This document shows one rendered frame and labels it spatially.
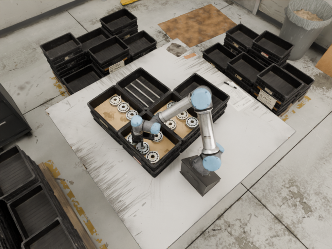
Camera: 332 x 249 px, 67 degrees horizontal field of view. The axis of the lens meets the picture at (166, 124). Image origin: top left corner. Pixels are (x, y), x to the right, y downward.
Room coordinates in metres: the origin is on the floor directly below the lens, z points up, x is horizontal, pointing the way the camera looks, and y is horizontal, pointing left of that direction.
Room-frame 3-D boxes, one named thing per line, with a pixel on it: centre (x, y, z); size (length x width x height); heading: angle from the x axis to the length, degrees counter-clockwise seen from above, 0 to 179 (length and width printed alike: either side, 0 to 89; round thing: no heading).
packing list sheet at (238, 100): (1.55, -0.65, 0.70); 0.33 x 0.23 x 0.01; 40
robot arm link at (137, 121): (0.92, 0.19, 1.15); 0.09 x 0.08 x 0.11; 75
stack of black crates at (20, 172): (0.81, 1.31, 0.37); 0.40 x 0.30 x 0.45; 40
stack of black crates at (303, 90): (2.12, -1.51, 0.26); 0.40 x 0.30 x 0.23; 40
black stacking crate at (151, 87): (1.44, 0.20, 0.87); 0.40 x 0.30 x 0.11; 46
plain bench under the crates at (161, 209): (1.26, -0.01, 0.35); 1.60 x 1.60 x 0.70; 40
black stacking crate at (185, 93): (1.38, -0.30, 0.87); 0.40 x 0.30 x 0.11; 46
